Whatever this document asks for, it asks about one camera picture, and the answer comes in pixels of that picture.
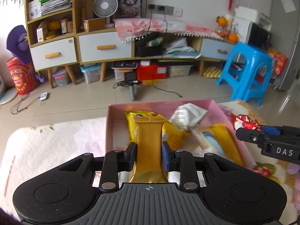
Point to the white snack packet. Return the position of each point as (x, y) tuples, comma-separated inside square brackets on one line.
[(187, 116)]

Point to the wooden tv cabinet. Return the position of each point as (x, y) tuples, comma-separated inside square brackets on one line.
[(79, 46)]

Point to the clear rice cracker packet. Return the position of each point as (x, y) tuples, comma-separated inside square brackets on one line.
[(206, 143)]

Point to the pink cardboard box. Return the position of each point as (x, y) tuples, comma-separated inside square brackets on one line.
[(117, 133)]

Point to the floral tablecloth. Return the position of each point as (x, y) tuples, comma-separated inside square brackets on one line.
[(31, 151)]

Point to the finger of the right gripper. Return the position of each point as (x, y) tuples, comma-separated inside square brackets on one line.
[(284, 134)]

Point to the pink cloth on cabinet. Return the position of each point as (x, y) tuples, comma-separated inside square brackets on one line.
[(129, 29)]

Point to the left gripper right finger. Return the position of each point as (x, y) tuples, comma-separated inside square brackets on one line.
[(183, 163)]

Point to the red gift drum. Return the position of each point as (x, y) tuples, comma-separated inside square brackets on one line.
[(23, 76)]

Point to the gold snack bar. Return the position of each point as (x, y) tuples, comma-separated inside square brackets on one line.
[(148, 167)]

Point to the white desk fan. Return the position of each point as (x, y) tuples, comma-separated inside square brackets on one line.
[(105, 9)]

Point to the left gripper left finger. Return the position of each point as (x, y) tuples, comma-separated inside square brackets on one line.
[(114, 162)]

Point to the clear storage bin blue lid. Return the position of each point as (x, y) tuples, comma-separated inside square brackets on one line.
[(91, 72)]

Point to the black microwave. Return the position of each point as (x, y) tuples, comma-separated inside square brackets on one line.
[(259, 37)]

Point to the purple plush toy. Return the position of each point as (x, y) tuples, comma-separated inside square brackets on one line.
[(18, 45)]

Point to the blue plastic stool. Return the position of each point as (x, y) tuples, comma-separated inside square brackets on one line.
[(252, 80)]

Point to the red storage box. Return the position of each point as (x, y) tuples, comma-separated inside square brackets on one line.
[(151, 72)]

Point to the yellow snack bag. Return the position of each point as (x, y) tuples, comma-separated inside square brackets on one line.
[(222, 141), (170, 133)]

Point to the red snack packet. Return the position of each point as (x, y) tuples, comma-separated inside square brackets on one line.
[(244, 121), (263, 171)]

